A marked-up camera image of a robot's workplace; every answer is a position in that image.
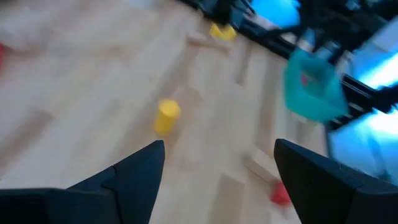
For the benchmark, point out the teal plastic bin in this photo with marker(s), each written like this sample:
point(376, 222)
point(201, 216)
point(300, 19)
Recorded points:
point(311, 102)

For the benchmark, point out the black table edge rail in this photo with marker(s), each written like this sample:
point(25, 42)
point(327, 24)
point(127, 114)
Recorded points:
point(267, 40)

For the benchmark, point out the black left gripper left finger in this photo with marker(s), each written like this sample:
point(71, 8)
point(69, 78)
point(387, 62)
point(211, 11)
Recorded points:
point(130, 186)

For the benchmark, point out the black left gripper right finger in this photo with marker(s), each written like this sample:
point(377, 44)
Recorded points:
point(317, 193)

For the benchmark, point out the yellow arch block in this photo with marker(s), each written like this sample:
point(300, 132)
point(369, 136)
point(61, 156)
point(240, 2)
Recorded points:
point(222, 34)

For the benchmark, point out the yellow cylinder block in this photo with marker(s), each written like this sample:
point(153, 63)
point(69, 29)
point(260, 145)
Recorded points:
point(166, 118)

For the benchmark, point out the red arch block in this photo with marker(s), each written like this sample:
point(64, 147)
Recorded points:
point(280, 194)

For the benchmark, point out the natural wood plank block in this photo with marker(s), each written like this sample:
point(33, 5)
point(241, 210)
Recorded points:
point(208, 44)

